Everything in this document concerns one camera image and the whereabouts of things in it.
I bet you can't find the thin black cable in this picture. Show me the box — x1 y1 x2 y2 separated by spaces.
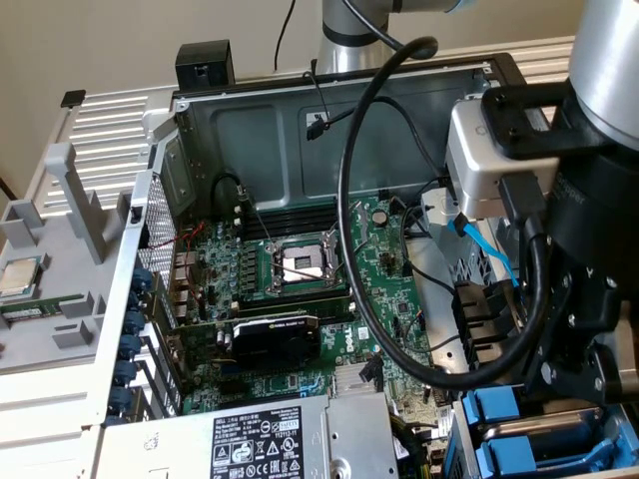
273 0 297 71

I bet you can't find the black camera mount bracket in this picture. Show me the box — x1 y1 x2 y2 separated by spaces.
479 82 616 162

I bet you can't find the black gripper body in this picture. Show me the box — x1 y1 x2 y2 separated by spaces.
542 143 639 346

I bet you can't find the thick black camera cable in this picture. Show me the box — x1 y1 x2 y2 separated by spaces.
336 0 556 392

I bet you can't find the empty blue disk carrier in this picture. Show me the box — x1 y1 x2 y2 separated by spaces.
473 434 623 474

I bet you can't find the grey power supply unit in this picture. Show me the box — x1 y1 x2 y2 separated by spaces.
99 392 400 479

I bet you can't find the black box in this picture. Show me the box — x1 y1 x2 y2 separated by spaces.
175 40 237 92

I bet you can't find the black plastic shroud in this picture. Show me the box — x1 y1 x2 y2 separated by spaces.
451 278 526 374

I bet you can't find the thin metal locking lever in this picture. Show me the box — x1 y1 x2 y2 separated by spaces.
238 185 275 246

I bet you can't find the green motherboard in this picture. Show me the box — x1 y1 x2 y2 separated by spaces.
169 194 463 453

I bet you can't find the black angled plug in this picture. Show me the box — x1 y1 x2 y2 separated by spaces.
359 354 384 391

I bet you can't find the CPU socket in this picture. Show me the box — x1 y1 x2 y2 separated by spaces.
267 234 350 295

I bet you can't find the black looped wire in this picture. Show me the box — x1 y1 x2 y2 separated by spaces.
211 172 253 207

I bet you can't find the black curved wire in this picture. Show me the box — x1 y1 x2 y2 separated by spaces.
398 203 458 295

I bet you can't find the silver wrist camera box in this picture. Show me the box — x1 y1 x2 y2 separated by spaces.
444 97 561 220

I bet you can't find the blue SATA wire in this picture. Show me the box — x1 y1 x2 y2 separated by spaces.
447 212 526 303

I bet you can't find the black wire with plug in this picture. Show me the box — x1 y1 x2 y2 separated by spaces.
303 70 450 187

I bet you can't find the open metal PC case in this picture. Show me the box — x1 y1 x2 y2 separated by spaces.
79 52 639 479

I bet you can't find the black graphics card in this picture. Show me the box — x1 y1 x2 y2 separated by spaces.
167 311 323 371

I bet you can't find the metal disk bay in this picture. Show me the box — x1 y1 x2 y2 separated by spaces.
456 398 639 473

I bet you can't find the silver heatsink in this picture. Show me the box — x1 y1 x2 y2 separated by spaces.
332 362 385 399

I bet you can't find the green RAM stick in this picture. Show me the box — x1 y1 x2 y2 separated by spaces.
0 292 85 320

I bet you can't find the metal socket cover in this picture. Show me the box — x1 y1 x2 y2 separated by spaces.
322 199 371 250

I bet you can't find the grey parts rack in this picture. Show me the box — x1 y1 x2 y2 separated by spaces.
0 142 132 376

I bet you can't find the thin red wire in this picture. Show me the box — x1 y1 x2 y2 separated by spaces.
148 221 207 305

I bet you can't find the silver CPU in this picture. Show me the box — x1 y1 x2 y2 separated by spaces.
0 257 42 299

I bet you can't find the hard disk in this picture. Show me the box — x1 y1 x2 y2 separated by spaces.
461 386 624 463

